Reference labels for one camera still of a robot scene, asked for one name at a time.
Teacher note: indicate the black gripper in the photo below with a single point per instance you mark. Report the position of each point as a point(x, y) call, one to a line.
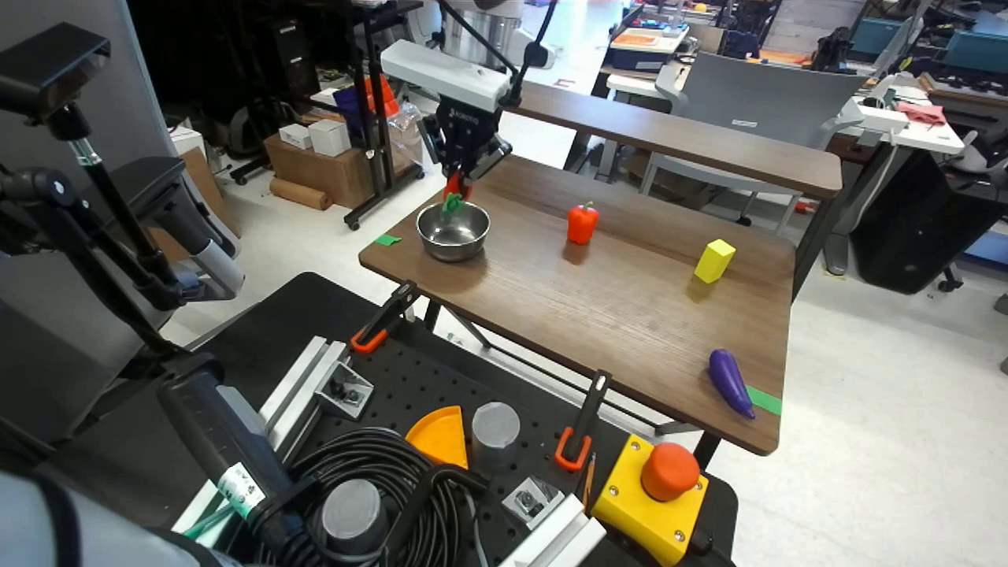
point(461, 132)

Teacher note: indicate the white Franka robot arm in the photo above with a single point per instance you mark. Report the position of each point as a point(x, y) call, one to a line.
point(445, 76)

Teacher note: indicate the steel bowl pot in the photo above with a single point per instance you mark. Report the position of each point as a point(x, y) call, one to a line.
point(453, 232)

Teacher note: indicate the red pepper plush toy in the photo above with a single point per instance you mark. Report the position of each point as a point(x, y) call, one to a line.
point(582, 226)

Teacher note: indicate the purple eggplant plush toy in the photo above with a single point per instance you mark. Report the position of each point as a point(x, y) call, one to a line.
point(728, 379)

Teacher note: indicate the green tape strip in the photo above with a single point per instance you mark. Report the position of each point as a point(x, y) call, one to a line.
point(386, 241)
point(767, 402)

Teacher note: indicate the black metal rack stand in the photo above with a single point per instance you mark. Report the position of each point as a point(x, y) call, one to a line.
point(373, 137)

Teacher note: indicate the brown cardboard box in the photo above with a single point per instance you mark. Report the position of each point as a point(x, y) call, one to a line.
point(319, 172)

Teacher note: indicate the white boxes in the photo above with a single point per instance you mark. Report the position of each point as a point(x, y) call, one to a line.
point(316, 137)

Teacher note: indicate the cardboard tube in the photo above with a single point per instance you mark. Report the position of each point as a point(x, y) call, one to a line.
point(298, 194)

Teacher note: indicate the orange black clamp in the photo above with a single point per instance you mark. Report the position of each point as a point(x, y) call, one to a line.
point(582, 428)
point(380, 321)

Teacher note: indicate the black perforated base board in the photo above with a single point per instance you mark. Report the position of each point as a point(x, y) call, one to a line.
point(420, 379)

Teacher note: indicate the brown wooden raised shelf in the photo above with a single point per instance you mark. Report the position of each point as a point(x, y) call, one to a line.
point(671, 132)

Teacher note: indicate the brown wooden table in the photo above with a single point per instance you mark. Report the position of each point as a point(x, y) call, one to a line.
point(639, 317)

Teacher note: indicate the gray cylinder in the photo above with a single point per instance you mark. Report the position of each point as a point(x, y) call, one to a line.
point(497, 428)

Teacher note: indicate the orange wedge piece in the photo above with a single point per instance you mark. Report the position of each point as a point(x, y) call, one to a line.
point(442, 435)

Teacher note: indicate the yellow block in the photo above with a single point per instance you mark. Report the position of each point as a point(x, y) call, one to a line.
point(712, 260)

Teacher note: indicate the dark gray mounted device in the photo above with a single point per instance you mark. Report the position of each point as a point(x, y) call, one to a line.
point(185, 226)

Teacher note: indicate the gray partition panel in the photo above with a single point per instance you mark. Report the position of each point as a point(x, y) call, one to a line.
point(759, 99)

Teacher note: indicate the dark cylinder with white label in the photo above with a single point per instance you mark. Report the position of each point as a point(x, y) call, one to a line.
point(223, 430)

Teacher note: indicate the gray round knob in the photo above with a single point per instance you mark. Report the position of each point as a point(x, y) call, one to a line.
point(350, 513)

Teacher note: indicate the yellow emergency stop box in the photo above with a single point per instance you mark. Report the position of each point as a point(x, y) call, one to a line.
point(650, 498)

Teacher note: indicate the white cluttered desk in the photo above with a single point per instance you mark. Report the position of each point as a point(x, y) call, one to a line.
point(903, 120)

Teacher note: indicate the black bag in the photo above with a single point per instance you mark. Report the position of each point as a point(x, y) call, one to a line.
point(916, 226)

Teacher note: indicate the small metal bracket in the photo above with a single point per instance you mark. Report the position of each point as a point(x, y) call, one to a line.
point(529, 503)
point(343, 388)

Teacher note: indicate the silver aluminium rail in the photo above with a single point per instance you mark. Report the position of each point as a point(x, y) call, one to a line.
point(561, 536)
point(301, 383)

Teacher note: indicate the black camera on stand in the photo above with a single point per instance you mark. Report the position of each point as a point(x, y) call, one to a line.
point(49, 66)

